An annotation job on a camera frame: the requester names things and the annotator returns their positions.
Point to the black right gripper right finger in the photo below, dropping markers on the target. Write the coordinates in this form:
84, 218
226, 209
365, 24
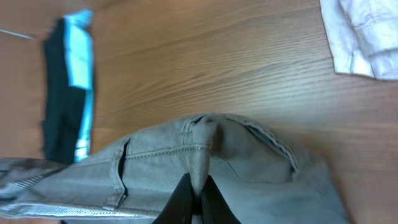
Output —
215, 210

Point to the light blue garment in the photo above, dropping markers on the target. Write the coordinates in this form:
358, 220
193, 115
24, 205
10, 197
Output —
80, 69

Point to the grey shorts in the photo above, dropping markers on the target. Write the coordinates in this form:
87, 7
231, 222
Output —
263, 176

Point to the folded beige shorts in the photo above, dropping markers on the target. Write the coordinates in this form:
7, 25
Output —
362, 36

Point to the black garment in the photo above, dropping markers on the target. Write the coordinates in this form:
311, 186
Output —
64, 104

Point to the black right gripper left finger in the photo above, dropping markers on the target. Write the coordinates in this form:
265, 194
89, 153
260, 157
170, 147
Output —
178, 209

